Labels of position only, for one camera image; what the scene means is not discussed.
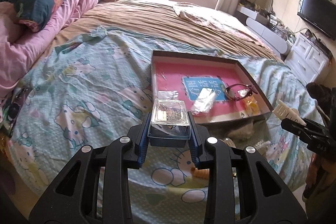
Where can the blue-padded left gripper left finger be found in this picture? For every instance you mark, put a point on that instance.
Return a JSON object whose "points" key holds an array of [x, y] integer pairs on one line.
{"points": [[93, 186]]}

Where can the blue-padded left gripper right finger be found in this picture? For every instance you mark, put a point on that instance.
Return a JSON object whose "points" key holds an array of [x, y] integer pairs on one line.
{"points": [[243, 187]]}

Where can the red ball earrings bag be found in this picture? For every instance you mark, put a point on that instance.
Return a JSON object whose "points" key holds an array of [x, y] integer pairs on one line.
{"points": [[204, 102]]}

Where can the clear box with blue base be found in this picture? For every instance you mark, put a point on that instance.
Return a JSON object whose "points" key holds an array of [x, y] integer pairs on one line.
{"points": [[169, 125]]}

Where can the dark red strap watch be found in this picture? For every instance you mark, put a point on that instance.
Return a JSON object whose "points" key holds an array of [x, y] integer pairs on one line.
{"points": [[237, 92]]}

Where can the yellow orange earring bag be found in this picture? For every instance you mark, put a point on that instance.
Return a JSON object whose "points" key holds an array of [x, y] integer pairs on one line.
{"points": [[251, 106]]}

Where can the white drawer cabinet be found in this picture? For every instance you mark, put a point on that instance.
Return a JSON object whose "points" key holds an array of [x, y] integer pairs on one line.
{"points": [[307, 61]]}

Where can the light blue cartoon blanket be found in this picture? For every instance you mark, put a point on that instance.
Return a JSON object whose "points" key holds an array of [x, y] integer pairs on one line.
{"points": [[93, 88]]}

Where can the dark shallow cardboard box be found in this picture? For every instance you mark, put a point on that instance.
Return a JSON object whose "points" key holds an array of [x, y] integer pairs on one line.
{"points": [[189, 73]]}

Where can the small white earring bag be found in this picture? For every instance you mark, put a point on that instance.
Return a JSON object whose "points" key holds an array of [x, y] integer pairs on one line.
{"points": [[167, 95]]}

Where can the white grey low cabinet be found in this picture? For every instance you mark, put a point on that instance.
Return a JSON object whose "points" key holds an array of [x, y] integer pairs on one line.
{"points": [[259, 25]]}

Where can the black flat television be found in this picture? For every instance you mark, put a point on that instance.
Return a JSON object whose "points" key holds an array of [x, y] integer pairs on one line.
{"points": [[320, 14]]}

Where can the pink floral cloth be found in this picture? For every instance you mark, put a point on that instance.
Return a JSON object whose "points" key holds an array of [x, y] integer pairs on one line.
{"points": [[215, 20]]}

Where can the pink quilt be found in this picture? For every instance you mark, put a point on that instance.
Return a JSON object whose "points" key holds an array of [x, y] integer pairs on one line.
{"points": [[20, 47]]}

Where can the tan bed sheet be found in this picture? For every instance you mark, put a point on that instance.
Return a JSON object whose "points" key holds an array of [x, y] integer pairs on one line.
{"points": [[157, 18]]}

